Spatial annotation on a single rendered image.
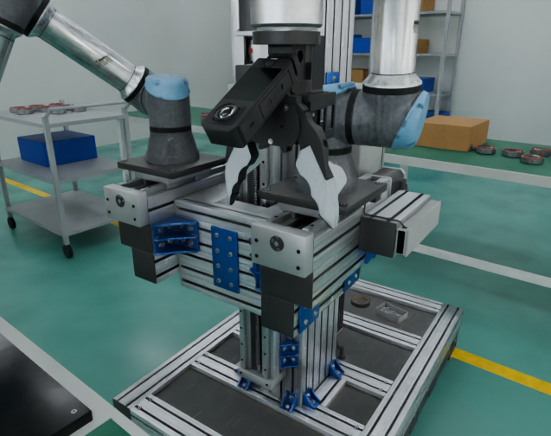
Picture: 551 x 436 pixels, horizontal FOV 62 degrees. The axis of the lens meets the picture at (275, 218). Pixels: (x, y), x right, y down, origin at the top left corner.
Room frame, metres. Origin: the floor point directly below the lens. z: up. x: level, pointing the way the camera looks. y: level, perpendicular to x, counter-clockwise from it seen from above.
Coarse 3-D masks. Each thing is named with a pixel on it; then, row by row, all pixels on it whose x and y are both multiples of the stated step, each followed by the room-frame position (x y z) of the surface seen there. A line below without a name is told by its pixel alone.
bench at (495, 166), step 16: (496, 144) 2.94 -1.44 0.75; (512, 144) 2.94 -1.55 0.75; (528, 144) 2.94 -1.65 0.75; (384, 160) 2.68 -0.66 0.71; (400, 160) 2.62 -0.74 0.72; (416, 160) 2.56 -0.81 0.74; (432, 160) 2.51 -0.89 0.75; (448, 160) 2.50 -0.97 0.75; (464, 160) 2.50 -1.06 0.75; (480, 160) 2.50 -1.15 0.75; (496, 160) 2.50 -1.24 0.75; (512, 160) 2.50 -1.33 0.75; (544, 160) 2.50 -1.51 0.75; (480, 176) 2.34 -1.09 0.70; (496, 176) 2.29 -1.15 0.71; (512, 176) 2.25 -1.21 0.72; (528, 176) 2.20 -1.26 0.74; (544, 176) 2.16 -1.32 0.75; (448, 256) 2.44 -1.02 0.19; (464, 256) 2.41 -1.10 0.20; (496, 272) 2.28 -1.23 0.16; (512, 272) 2.23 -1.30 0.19; (528, 272) 2.21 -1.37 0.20
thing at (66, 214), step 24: (24, 120) 2.95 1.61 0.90; (48, 120) 2.95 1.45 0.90; (72, 120) 2.95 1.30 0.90; (96, 120) 3.06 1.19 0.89; (24, 144) 3.34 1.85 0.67; (48, 144) 2.80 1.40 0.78; (72, 144) 3.32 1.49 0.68; (0, 168) 3.34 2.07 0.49; (24, 168) 3.14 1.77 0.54; (48, 168) 3.14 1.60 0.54; (72, 168) 3.14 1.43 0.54; (96, 168) 3.14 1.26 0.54; (72, 192) 3.73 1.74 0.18; (24, 216) 3.14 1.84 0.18; (48, 216) 3.13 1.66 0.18; (72, 216) 3.13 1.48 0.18; (96, 216) 3.13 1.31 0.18
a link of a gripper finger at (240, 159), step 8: (248, 144) 0.51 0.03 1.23; (256, 144) 0.53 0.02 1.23; (232, 152) 0.52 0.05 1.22; (240, 152) 0.51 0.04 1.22; (248, 152) 0.51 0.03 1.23; (256, 152) 0.52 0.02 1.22; (232, 160) 0.52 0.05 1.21; (240, 160) 0.51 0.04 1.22; (248, 160) 0.51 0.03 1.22; (256, 160) 0.56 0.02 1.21; (232, 168) 0.52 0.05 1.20; (240, 168) 0.51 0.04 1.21; (248, 168) 0.55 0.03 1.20; (232, 176) 0.52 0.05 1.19; (240, 176) 0.52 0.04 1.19; (232, 184) 0.52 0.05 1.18; (232, 192) 0.52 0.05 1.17; (232, 200) 0.53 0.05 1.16
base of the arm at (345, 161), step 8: (336, 152) 0.96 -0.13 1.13; (344, 152) 0.97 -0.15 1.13; (336, 160) 0.96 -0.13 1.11; (344, 160) 0.97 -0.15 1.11; (352, 160) 1.00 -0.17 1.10; (296, 168) 1.02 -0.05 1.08; (344, 168) 0.96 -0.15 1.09; (352, 168) 0.98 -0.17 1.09; (296, 176) 1.01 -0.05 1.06; (352, 176) 0.97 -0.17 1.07; (296, 184) 0.98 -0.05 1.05; (304, 184) 0.96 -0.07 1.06; (352, 184) 0.97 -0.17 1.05; (304, 192) 0.96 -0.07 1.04; (344, 192) 0.95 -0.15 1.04
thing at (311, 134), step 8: (304, 112) 0.47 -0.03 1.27; (304, 120) 0.47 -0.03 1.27; (312, 120) 0.47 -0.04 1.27; (304, 128) 0.47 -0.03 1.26; (312, 128) 0.46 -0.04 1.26; (320, 128) 0.47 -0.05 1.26; (304, 136) 0.47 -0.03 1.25; (312, 136) 0.46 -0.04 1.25; (320, 136) 0.46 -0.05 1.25; (304, 144) 0.47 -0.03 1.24; (312, 144) 0.46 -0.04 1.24; (320, 144) 0.46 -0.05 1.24; (320, 152) 0.46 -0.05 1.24; (328, 152) 0.46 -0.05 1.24; (320, 160) 0.46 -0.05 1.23; (328, 160) 0.46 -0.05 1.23; (320, 168) 0.46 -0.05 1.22; (328, 168) 0.46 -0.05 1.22; (328, 176) 0.45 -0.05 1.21
